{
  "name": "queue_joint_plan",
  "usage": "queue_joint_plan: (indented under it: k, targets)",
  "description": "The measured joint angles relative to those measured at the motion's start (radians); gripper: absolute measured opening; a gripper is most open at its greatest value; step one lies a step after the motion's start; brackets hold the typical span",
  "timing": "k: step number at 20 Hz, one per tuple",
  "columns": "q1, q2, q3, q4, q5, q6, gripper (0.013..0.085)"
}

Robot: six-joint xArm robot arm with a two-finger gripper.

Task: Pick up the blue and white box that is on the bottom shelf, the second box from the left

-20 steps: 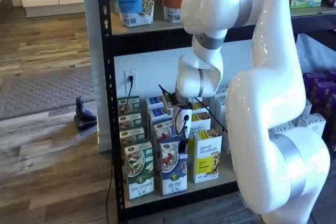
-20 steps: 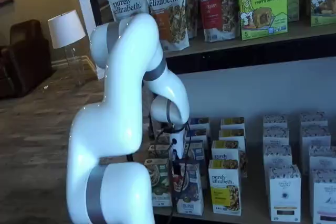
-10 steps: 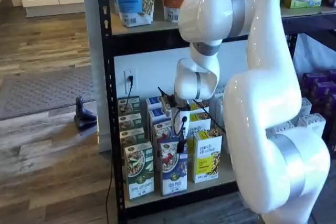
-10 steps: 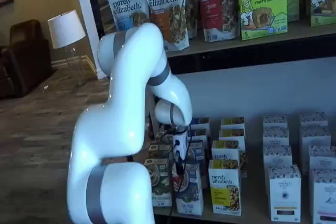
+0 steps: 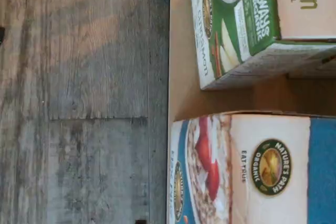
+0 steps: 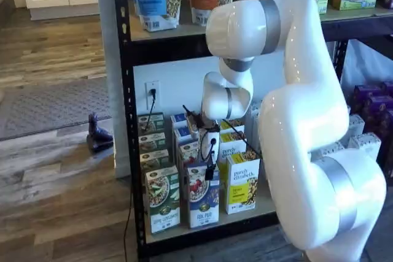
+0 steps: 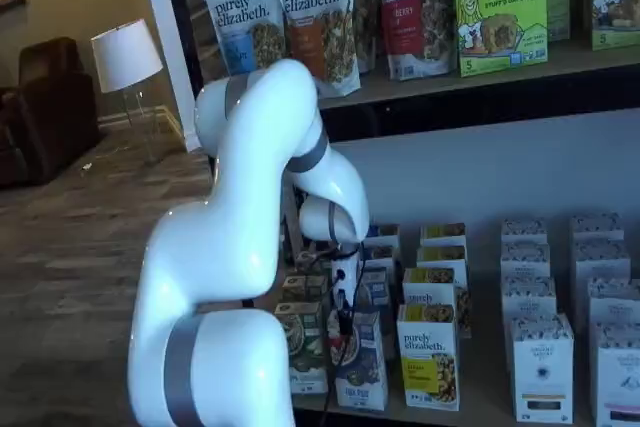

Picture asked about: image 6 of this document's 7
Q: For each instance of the blue and white oatmeal box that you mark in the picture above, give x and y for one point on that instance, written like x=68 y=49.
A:
x=187 y=151
x=202 y=200

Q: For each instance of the yellow and white granola box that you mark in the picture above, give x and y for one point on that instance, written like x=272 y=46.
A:
x=242 y=182
x=230 y=151
x=235 y=127

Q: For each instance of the dark blue seal figurine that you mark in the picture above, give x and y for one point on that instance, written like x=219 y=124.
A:
x=95 y=139

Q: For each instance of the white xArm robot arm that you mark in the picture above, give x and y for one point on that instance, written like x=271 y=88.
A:
x=307 y=121

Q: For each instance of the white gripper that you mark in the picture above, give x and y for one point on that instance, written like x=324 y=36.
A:
x=216 y=154

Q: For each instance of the white patterned-top box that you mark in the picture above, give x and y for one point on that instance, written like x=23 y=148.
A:
x=365 y=143
x=253 y=114
x=333 y=149
x=356 y=127

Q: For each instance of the grey floor mat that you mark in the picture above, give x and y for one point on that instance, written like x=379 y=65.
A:
x=46 y=105

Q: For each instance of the green and white oatmeal box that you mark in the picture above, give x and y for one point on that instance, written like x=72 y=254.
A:
x=153 y=159
x=162 y=200
x=152 y=142
x=156 y=121

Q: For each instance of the black metal shelf rack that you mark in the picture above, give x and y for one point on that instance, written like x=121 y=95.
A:
x=169 y=47

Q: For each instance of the blue-top white granola box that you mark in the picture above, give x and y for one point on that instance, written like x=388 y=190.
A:
x=182 y=134
x=178 y=119

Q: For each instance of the white wall outlet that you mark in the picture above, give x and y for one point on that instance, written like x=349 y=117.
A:
x=149 y=102

